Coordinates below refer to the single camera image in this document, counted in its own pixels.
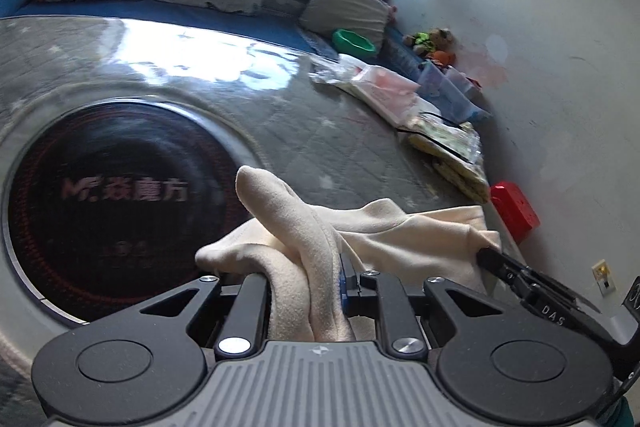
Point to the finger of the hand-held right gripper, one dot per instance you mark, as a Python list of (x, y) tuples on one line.
[(520, 279)]

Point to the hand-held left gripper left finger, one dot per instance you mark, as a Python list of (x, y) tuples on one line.
[(255, 302)]

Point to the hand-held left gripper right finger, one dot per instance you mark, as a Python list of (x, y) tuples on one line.
[(345, 284)]

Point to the cream knit garment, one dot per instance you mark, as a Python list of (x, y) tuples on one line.
[(400, 232)]

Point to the round black table heater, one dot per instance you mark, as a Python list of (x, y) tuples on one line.
[(100, 217)]

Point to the white pink plastic bag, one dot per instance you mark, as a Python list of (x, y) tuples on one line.
[(390, 94)]

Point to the translucent blue storage box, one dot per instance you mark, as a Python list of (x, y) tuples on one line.
[(450, 92)]

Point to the clear crumpled plastic bag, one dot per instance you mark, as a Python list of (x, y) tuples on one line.
[(332, 69)]

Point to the green bowl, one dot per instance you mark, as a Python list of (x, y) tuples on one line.
[(352, 42)]

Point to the pile of plush toys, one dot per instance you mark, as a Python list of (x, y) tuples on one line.
[(435, 42)]

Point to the grey pillow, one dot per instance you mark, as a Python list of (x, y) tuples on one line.
[(345, 7)]

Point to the wall outlet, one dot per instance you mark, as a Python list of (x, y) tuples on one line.
[(603, 276)]

